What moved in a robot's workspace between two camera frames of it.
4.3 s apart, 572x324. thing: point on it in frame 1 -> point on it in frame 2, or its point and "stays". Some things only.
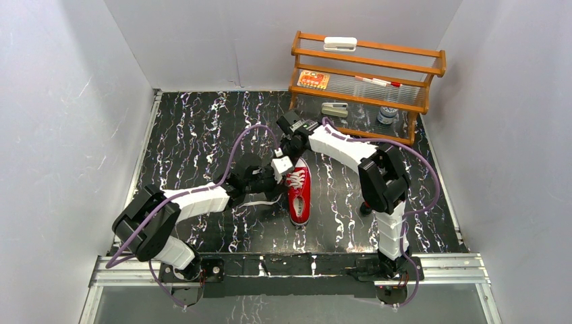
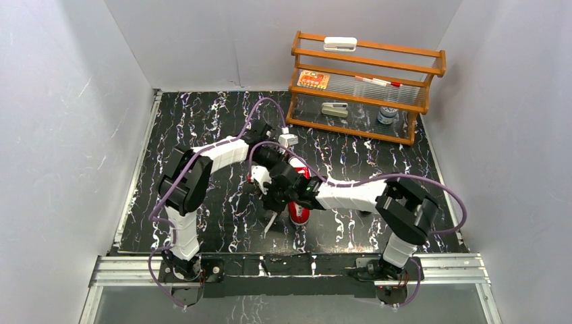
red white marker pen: x=378 y=82 stays
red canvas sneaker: x=299 y=183 stays
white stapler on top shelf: x=340 y=44 stays
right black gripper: x=284 y=142 -> x=268 y=201
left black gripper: x=272 y=187 -> x=277 y=158
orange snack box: x=313 y=79 stays
